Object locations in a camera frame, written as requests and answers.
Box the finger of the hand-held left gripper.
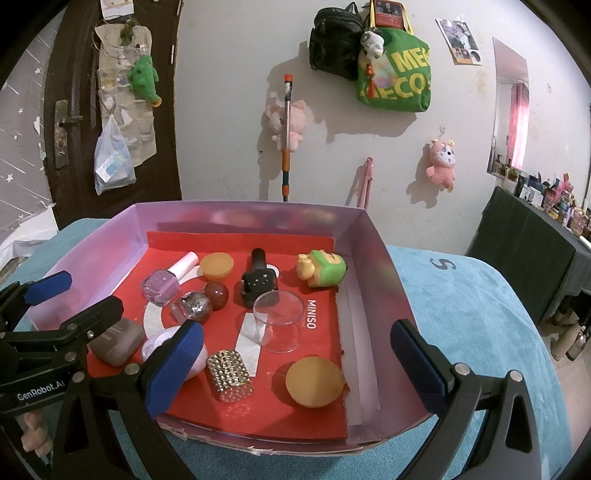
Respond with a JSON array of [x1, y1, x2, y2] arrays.
[[0, 296, 124, 370], [0, 271, 74, 333]]

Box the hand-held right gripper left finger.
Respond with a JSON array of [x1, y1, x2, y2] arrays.
[[51, 320, 205, 480]]

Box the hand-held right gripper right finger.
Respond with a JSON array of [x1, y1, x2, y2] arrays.
[[390, 318, 541, 480]]

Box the brown eyeshadow case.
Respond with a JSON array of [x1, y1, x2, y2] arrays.
[[88, 318, 145, 367]]

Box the lilac round device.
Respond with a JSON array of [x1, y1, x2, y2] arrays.
[[141, 325, 207, 381]]

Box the glitter bottle brown ball cap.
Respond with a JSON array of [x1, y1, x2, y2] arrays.
[[172, 281, 230, 322]]

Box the pink nail polish bottle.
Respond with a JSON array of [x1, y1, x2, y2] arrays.
[[141, 251, 199, 306]]

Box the amber jelly dome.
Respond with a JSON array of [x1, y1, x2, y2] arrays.
[[199, 252, 234, 281], [285, 356, 347, 408]]

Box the pink cardboard box red lining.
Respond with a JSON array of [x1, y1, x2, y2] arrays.
[[21, 199, 432, 457]]

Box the clear plastic cup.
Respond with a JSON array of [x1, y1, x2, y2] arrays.
[[253, 291, 302, 354]]

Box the black nail polish bottle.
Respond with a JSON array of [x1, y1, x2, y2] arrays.
[[241, 248, 280, 308]]

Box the green and yellow toy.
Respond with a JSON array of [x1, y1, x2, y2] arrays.
[[296, 250, 347, 288]]

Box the pale pink plush toy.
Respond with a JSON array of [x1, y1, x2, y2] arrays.
[[22, 411, 54, 457]]

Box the white plastic sheet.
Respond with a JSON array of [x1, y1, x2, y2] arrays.
[[0, 203, 58, 271]]

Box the clear plastic bag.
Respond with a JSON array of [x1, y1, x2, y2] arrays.
[[93, 115, 137, 195]]

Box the black cloth covered table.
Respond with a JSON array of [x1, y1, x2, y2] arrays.
[[466, 185, 591, 324]]

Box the pink plush deer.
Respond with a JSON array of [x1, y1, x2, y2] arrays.
[[426, 138, 459, 191]]

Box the row of cosmetics bottles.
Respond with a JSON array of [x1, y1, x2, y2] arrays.
[[492, 157, 591, 238]]

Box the dark wooden door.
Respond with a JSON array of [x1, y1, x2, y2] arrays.
[[39, 0, 185, 232]]

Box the green plush crocodile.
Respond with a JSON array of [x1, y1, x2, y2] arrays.
[[127, 54, 163, 108]]

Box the pink plush pig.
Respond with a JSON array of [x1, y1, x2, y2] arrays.
[[263, 99, 308, 153]]

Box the green tote bag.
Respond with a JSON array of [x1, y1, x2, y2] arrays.
[[356, 27, 432, 113]]

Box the black backpack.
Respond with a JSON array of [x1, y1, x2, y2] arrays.
[[308, 2, 365, 81]]

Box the brass door handle plate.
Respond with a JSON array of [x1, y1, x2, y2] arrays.
[[54, 99, 84, 169]]

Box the beige hanging wall organizer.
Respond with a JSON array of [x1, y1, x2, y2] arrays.
[[95, 23, 155, 162]]

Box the wall mirror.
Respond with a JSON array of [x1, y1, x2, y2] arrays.
[[486, 38, 529, 176]]

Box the white plush keychain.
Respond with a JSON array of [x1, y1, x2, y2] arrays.
[[361, 28, 386, 58]]

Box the wall photo poster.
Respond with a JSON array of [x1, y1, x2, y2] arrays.
[[435, 17, 483, 66]]

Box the red bag yellow straps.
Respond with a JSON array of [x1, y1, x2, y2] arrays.
[[369, 0, 414, 33]]

